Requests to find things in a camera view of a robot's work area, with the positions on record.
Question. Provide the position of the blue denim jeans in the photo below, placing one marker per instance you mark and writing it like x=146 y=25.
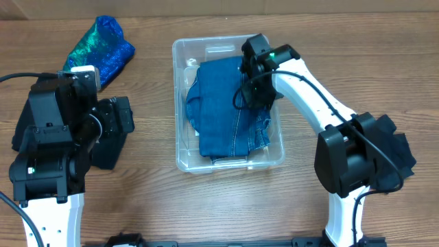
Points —
x=217 y=112

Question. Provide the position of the square black garment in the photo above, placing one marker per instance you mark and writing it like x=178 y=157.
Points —
x=105 y=154

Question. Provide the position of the long black garment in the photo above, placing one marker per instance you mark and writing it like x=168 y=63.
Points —
x=26 y=118

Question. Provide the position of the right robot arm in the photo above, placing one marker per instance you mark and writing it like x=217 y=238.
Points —
x=347 y=159

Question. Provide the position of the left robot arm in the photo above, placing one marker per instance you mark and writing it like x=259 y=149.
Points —
x=63 y=131

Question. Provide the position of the clear plastic storage container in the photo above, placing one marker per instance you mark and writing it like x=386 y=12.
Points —
x=188 y=54

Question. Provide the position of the shiny blue green garment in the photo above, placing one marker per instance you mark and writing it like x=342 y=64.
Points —
x=104 y=47

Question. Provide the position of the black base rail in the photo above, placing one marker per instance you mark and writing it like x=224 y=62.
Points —
x=136 y=240

